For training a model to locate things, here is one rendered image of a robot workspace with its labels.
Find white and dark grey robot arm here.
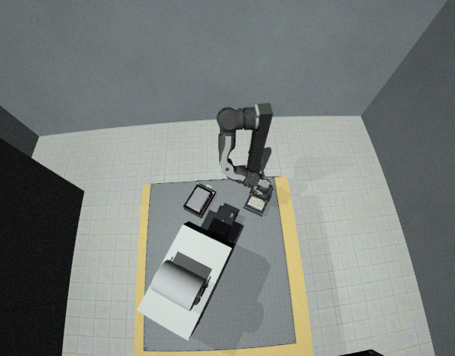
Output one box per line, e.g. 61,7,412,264
216,105,270,195

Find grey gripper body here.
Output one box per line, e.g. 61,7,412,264
252,187,273,201

